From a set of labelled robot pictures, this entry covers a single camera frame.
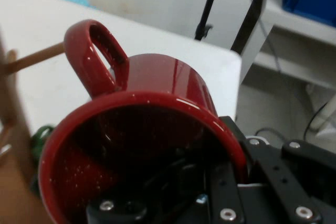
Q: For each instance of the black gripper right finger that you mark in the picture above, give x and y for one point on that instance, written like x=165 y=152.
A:
x=267 y=182

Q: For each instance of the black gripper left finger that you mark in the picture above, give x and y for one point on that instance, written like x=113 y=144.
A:
x=157 y=195

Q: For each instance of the red ceramic mug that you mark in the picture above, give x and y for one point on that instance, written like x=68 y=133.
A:
x=147 y=129

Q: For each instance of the dark green ceramic mug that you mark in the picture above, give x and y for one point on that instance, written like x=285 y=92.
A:
x=39 y=145

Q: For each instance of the white shelf unit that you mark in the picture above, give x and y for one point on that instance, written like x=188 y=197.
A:
x=278 y=51

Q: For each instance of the brown wooden mug tree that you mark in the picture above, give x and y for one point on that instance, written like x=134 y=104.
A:
x=15 y=182

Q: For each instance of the black tripod pole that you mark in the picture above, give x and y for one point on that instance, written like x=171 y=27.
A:
x=207 y=6

